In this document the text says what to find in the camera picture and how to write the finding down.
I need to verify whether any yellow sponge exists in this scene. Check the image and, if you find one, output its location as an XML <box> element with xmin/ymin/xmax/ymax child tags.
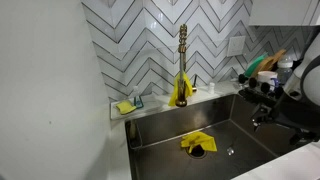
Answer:
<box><xmin>115</xmin><ymin>100</ymin><xmax>137</xmax><ymax>116</ymax></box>

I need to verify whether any wooden cutting board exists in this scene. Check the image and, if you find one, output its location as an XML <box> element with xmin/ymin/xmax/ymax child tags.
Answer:
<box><xmin>266</xmin><ymin>48</ymin><xmax>287</xmax><ymax>72</ymax></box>
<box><xmin>250</xmin><ymin>56</ymin><xmax>275</xmax><ymax>79</ymax></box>

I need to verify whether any clear baby bottle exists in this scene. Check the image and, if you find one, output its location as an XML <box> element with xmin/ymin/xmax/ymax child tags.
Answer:
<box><xmin>276</xmin><ymin>54</ymin><xmax>295</xmax><ymax>85</ymax></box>

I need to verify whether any yellow cloth with long drape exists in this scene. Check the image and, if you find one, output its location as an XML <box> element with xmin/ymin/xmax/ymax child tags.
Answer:
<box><xmin>167</xmin><ymin>71</ymin><xmax>194</xmax><ymax>108</ymax></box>

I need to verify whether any metal dish drying rack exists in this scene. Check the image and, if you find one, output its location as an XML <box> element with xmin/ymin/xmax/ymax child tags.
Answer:
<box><xmin>237</xmin><ymin>73</ymin><xmax>285</xmax><ymax>108</ymax></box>

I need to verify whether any black sink drain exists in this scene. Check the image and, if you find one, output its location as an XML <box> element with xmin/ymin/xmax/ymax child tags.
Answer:
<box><xmin>185</xmin><ymin>145</ymin><xmax>208</xmax><ymax>160</ymax></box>

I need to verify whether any clear teal soap dispenser brush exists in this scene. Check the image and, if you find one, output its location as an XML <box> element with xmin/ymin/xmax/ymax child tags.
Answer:
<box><xmin>131</xmin><ymin>85</ymin><xmax>145</xmax><ymax>110</ymax></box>

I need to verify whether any white sponge tray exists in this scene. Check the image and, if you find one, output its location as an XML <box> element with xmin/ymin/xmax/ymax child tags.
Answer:
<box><xmin>110</xmin><ymin>93</ymin><xmax>162</xmax><ymax>121</ymax></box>

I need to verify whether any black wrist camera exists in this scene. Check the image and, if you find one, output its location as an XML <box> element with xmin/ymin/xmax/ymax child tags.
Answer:
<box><xmin>289</xmin><ymin>130</ymin><xmax>318</xmax><ymax>146</ymax></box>

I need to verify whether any gold spring kitchen faucet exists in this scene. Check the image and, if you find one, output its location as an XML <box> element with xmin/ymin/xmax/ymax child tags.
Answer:
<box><xmin>175</xmin><ymin>23</ymin><xmax>189</xmax><ymax>108</ymax></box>

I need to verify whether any small gold faucet handle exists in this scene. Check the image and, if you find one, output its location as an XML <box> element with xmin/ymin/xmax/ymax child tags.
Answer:
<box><xmin>191</xmin><ymin>74</ymin><xmax>198</xmax><ymax>93</ymax></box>

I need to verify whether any white upper cabinet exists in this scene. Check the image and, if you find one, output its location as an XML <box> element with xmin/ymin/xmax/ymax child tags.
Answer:
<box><xmin>248</xmin><ymin>0</ymin><xmax>320</xmax><ymax>27</ymax></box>

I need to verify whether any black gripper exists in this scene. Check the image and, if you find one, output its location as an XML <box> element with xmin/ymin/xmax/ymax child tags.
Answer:
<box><xmin>252</xmin><ymin>94</ymin><xmax>320</xmax><ymax>134</ymax></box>

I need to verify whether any stainless steel sink basin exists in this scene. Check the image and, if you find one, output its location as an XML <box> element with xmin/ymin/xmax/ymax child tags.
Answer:
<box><xmin>124</xmin><ymin>93</ymin><xmax>303</xmax><ymax>180</ymax></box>

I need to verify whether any crumpled yellow cloth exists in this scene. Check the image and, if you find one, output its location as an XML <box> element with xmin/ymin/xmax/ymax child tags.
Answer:
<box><xmin>180</xmin><ymin>131</ymin><xmax>218</xmax><ymax>154</ymax></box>

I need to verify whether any white mug blue print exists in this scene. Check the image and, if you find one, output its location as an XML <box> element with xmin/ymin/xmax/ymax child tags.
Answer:
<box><xmin>256</xmin><ymin>70</ymin><xmax>280</xmax><ymax>92</ymax></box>

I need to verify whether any white wall outlet plate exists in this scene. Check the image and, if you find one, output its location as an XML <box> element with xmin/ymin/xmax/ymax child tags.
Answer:
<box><xmin>226</xmin><ymin>35</ymin><xmax>247</xmax><ymax>58</ymax></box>

